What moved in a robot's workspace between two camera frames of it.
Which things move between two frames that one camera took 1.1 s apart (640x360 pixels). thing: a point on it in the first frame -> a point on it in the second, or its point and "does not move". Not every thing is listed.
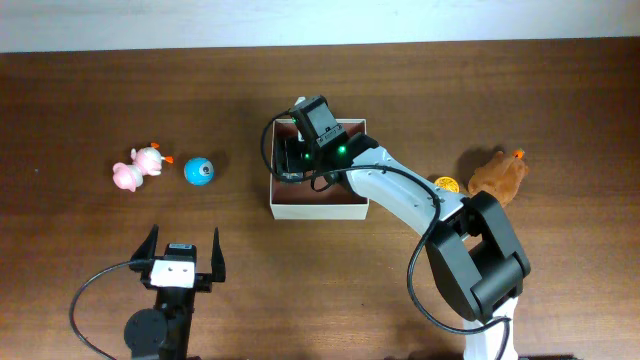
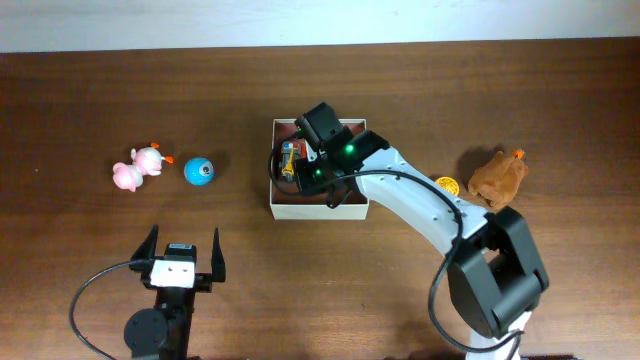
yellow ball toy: x=448 y=183 does not move
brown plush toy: x=499 y=177 does not move
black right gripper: x=288 y=157 -> x=304 y=176
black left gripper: x=145 y=281 does not move
